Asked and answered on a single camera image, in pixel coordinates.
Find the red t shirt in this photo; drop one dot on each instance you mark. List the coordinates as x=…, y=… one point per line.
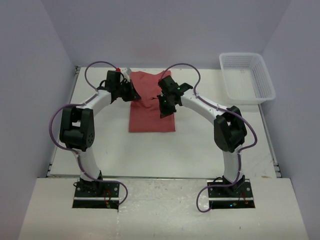
x=144, y=116

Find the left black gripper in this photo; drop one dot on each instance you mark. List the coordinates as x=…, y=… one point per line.
x=133, y=95

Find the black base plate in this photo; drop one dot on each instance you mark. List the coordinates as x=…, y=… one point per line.
x=227, y=198
x=96, y=195

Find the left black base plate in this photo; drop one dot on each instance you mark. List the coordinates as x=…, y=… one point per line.
x=96, y=195

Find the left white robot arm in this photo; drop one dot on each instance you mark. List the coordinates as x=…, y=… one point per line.
x=77, y=127

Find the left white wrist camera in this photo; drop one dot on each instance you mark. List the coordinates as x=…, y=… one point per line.
x=126, y=73

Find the white plastic basket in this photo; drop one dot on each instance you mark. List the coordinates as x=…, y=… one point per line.
x=246, y=78

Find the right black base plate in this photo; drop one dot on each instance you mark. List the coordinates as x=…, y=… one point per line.
x=227, y=198

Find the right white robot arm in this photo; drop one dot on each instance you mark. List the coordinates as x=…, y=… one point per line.
x=229, y=129

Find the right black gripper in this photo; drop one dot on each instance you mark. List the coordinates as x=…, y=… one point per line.
x=164, y=111

